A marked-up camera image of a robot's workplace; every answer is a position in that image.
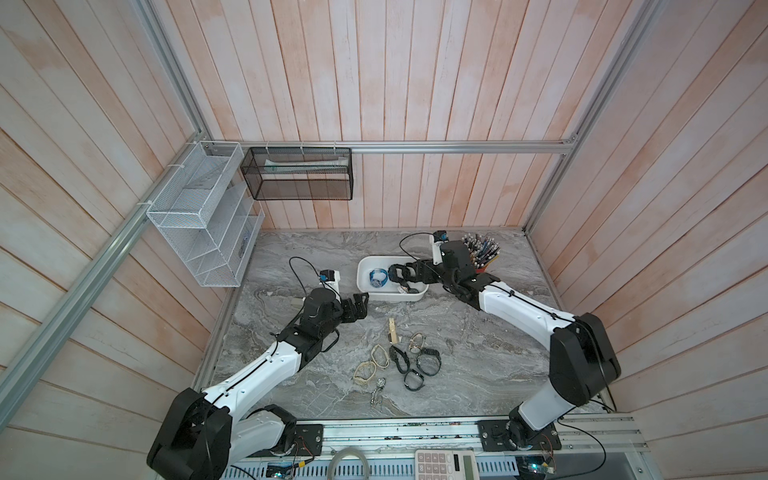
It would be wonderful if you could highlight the silver metal watch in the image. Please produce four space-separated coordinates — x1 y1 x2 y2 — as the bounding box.
370 378 387 407

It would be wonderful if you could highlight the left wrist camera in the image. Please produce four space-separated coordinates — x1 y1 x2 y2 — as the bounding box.
319 269 341 299

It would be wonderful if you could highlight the black round watch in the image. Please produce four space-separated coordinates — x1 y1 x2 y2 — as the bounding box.
416 348 442 377

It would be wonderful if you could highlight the black strap watch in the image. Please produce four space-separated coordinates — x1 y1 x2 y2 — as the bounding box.
389 345 411 375

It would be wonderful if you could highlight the small black watch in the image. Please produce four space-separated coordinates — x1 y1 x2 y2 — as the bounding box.
403 369 425 392

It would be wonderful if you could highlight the black mesh wall basket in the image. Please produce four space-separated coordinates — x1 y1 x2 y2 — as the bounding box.
240 146 354 201

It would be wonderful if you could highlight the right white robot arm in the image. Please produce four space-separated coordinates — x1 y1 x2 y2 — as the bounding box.
388 231 621 444

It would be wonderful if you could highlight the grey cable loop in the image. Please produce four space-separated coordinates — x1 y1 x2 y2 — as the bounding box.
326 446 372 480

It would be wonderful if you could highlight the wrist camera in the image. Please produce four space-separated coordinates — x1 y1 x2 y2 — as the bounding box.
430 230 448 265
319 269 341 299

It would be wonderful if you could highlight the white wire mesh shelf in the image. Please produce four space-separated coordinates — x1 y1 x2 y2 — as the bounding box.
147 141 265 288

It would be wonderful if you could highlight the white calculator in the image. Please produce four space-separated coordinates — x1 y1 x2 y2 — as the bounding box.
414 450 480 480

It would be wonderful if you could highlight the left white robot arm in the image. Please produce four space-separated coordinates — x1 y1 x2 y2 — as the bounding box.
146 287 369 479

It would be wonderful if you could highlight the beige band watch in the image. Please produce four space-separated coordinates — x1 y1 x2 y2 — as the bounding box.
352 360 378 386

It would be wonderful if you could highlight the gold metal watch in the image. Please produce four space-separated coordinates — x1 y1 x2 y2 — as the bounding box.
408 332 425 355

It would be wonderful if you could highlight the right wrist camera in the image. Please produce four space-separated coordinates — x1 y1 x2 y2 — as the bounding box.
430 230 448 265

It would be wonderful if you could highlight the tan band watch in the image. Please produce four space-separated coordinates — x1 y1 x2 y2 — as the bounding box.
370 344 390 369

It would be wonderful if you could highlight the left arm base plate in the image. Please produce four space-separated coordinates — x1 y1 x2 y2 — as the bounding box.
250 423 324 458

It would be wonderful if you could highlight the bundle of pens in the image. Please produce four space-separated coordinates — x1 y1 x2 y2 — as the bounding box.
462 233 500 268

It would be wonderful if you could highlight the blue transparent watch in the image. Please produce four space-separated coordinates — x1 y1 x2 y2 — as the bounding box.
369 268 389 288

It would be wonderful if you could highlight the white plastic storage box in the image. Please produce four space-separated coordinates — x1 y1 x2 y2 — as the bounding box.
356 255 429 302

